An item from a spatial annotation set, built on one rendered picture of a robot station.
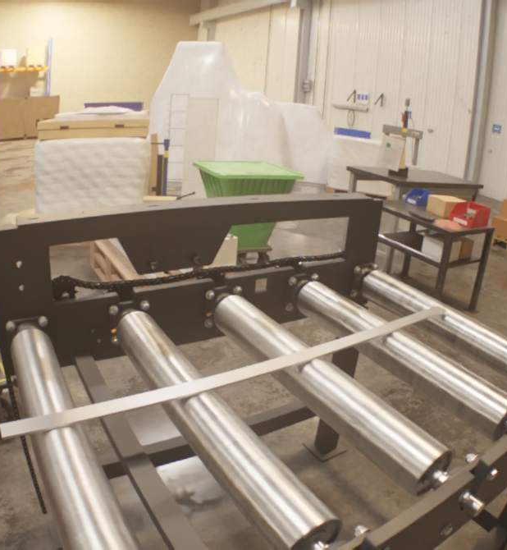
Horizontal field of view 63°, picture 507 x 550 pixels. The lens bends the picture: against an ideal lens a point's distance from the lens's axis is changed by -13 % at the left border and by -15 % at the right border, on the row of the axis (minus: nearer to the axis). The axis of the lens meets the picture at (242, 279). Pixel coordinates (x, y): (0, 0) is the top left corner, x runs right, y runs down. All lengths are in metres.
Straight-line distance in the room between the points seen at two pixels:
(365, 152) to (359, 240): 6.31
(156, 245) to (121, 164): 3.29
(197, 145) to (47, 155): 1.57
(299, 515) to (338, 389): 0.38
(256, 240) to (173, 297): 2.80
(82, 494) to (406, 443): 0.58
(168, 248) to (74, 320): 0.33
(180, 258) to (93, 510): 0.82
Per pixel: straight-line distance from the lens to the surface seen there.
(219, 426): 0.86
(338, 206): 1.59
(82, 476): 0.77
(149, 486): 0.93
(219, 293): 1.41
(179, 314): 1.40
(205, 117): 4.98
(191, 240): 1.33
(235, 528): 1.85
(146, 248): 1.28
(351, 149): 7.99
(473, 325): 1.47
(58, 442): 0.84
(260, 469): 0.78
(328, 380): 1.03
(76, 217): 1.19
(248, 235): 4.06
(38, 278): 1.23
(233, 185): 3.80
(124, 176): 4.57
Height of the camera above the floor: 1.46
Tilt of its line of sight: 22 degrees down
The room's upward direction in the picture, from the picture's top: 4 degrees clockwise
